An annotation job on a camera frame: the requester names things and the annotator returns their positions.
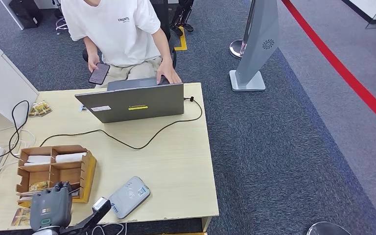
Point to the person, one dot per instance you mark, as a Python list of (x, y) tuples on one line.
[(116, 32)]

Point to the black smartphone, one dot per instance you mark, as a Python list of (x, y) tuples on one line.
[(99, 74)]

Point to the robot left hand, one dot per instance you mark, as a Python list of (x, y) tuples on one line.
[(50, 207)]

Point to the white cabinet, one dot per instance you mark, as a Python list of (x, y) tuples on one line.
[(3, 81)]

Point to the red floor tape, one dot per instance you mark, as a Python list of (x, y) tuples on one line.
[(338, 66)]

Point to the black office chair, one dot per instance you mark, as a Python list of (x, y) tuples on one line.
[(163, 13)]

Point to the chrome stanchion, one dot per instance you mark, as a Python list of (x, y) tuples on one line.
[(237, 49)]

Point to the chrome round base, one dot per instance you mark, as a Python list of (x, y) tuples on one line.
[(327, 229)]

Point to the chrome chair base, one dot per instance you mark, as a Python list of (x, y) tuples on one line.
[(61, 26)]

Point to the grey card reader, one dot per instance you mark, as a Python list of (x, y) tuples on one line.
[(129, 197)]

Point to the white ID card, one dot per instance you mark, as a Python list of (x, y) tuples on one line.
[(83, 108)]

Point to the person's right forearm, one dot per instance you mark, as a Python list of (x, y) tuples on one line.
[(90, 47)]

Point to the black robot legs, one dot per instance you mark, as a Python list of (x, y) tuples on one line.
[(182, 16)]

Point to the grey laptop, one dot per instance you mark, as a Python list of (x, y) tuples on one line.
[(133, 103)]

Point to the swirl logo kiosk stand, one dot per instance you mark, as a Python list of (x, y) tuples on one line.
[(258, 39)]

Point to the gold room key card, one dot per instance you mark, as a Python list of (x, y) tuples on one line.
[(21, 218), (36, 111), (38, 186), (47, 106)]

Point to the yellow floor tape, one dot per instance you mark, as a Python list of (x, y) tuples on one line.
[(183, 40)]

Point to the wooden card organizer box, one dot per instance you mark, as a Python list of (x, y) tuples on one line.
[(68, 175)]

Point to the person's left hand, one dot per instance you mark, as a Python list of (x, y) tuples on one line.
[(168, 71)]

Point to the black bag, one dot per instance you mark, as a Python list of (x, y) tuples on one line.
[(27, 13)]

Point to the person's right hand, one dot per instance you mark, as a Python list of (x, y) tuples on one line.
[(93, 61)]

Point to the white card stack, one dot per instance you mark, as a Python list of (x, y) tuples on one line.
[(38, 160), (71, 157)]

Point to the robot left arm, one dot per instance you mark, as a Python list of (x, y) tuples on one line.
[(45, 232)]

